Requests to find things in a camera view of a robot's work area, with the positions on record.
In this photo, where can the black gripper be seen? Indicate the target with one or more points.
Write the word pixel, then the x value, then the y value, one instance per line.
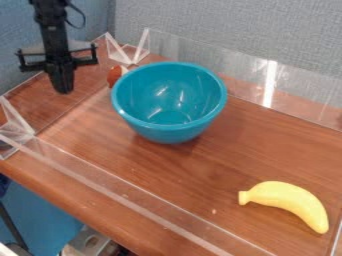
pixel 58 56

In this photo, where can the brown white toy mushroom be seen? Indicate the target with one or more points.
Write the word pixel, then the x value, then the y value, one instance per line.
pixel 115 73

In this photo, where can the blue bowl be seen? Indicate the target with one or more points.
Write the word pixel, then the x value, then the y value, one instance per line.
pixel 169 100

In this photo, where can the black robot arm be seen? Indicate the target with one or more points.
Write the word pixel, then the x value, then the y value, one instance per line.
pixel 51 14

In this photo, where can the clear acrylic barrier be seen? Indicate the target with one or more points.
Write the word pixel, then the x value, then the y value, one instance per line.
pixel 165 199

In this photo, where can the yellow toy banana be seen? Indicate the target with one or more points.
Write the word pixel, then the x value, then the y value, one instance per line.
pixel 292 198

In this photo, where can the grey metal bracket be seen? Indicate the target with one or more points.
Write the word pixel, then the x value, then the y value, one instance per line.
pixel 90 243

